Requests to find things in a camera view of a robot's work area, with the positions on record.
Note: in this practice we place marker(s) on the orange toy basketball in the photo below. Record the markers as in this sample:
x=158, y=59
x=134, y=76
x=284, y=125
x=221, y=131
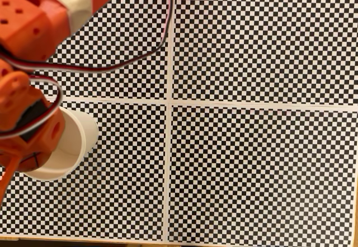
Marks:
x=28, y=161

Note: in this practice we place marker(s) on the white paper cup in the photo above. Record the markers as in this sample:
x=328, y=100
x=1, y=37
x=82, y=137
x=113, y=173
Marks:
x=78, y=135

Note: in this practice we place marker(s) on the white tape band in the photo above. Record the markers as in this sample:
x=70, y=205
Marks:
x=75, y=4

